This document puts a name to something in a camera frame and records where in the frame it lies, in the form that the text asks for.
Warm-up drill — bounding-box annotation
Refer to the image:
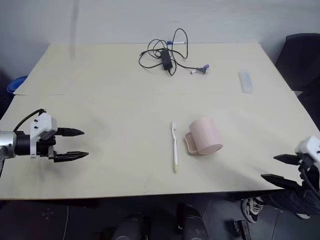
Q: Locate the pink ribbed plastic cup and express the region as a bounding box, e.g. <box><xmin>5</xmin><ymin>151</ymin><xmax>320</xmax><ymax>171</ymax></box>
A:
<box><xmin>184</xmin><ymin>117</ymin><xmax>224</xmax><ymax>156</ymax></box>

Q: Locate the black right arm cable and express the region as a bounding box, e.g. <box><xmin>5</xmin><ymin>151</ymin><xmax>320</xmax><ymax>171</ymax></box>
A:
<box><xmin>301</xmin><ymin>166</ymin><xmax>320</xmax><ymax>195</ymax></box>

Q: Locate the white toothbrush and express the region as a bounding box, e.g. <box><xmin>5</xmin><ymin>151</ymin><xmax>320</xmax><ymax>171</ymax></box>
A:
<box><xmin>170</xmin><ymin>121</ymin><xmax>180</xmax><ymax>174</ymax></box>

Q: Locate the small black floor object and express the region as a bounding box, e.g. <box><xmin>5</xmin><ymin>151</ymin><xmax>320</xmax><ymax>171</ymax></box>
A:
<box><xmin>233</xmin><ymin>219</ymin><xmax>251</xmax><ymax>240</ymax></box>

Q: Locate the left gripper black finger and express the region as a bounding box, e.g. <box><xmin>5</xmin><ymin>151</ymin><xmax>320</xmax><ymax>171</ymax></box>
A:
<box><xmin>52</xmin><ymin>150</ymin><xmax>90</xmax><ymax>164</ymax></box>
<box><xmin>56</xmin><ymin>127</ymin><xmax>85</xmax><ymax>138</ymax></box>

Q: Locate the black power adapter brick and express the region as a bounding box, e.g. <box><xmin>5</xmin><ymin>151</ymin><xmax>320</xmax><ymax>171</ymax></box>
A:
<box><xmin>160</xmin><ymin>49</ymin><xmax>174</xmax><ymax>71</ymax></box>

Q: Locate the white and black sneaker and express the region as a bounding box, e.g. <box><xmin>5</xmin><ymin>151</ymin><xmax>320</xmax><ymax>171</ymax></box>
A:
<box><xmin>240</xmin><ymin>196</ymin><xmax>266</xmax><ymax>224</ymax></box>

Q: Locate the clear plastic toothbrush case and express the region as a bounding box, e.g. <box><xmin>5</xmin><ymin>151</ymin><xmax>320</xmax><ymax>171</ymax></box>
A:
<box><xmin>237</xmin><ymin>70</ymin><xmax>255</xmax><ymax>94</ymax></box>

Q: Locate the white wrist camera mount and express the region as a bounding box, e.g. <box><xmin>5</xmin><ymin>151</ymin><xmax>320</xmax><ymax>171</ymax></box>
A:
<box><xmin>294</xmin><ymin>135</ymin><xmax>320</xmax><ymax>166</ymax></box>
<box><xmin>29</xmin><ymin>112</ymin><xmax>59</xmax><ymax>160</ymax></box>

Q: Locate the blue plastic basin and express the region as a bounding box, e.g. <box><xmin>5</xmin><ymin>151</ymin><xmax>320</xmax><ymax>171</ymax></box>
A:
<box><xmin>6</xmin><ymin>75</ymin><xmax>28</xmax><ymax>94</ymax></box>

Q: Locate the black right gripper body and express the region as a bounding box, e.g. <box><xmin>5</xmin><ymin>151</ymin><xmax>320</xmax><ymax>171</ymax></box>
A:
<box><xmin>296</xmin><ymin>154</ymin><xmax>320</xmax><ymax>198</ymax></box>

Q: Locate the black chair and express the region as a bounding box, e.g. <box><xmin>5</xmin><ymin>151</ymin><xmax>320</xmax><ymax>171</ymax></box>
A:
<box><xmin>274</xmin><ymin>33</ymin><xmax>320</xmax><ymax>131</ymax></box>

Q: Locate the dark rounded shape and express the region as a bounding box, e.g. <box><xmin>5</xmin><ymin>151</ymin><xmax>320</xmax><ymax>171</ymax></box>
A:
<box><xmin>176</xmin><ymin>202</ymin><xmax>210</xmax><ymax>240</ymax></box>
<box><xmin>116</xmin><ymin>212</ymin><xmax>151</xmax><ymax>240</ymax></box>

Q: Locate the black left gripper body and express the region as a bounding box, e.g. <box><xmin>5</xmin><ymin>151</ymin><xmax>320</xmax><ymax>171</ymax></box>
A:
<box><xmin>36</xmin><ymin>134</ymin><xmax>58</xmax><ymax>161</ymax></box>

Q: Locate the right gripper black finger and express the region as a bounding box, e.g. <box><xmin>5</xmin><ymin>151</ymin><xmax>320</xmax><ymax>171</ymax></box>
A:
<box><xmin>260</xmin><ymin>173</ymin><xmax>305</xmax><ymax>192</ymax></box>
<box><xmin>273</xmin><ymin>154</ymin><xmax>301</xmax><ymax>166</ymax></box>

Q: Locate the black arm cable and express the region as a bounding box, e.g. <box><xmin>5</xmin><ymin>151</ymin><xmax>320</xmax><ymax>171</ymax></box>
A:
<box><xmin>12</xmin><ymin>108</ymin><xmax>48</xmax><ymax>133</ymax></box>
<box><xmin>301</xmin><ymin>166</ymin><xmax>320</xmax><ymax>195</ymax></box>

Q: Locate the person's dark jeans leg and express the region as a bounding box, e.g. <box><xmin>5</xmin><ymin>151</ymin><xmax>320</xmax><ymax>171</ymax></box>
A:
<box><xmin>261</xmin><ymin>186</ymin><xmax>320</xmax><ymax>220</ymax></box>

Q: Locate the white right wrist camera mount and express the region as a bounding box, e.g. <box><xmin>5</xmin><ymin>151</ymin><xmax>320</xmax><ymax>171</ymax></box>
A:
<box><xmin>294</xmin><ymin>135</ymin><xmax>320</xmax><ymax>166</ymax></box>

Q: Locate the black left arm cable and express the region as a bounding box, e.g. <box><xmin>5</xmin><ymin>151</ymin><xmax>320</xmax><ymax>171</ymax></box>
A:
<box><xmin>12</xmin><ymin>108</ymin><xmax>48</xmax><ymax>133</ymax></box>

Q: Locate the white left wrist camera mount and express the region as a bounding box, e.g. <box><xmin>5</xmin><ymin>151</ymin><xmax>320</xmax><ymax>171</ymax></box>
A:
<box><xmin>29</xmin><ymin>112</ymin><xmax>59</xmax><ymax>160</ymax></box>

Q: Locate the purple capped marker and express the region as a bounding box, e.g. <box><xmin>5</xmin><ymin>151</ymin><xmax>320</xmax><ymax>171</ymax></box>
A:
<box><xmin>190</xmin><ymin>64</ymin><xmax>211</xmax><ymax>75</ymax></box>

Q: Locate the black adapter cable with plug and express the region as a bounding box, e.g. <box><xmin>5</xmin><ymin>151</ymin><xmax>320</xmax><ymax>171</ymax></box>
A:
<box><xmin>138</xmin><ymin>27</ymin><xmax>210</xmax><ymax>77</ymax></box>

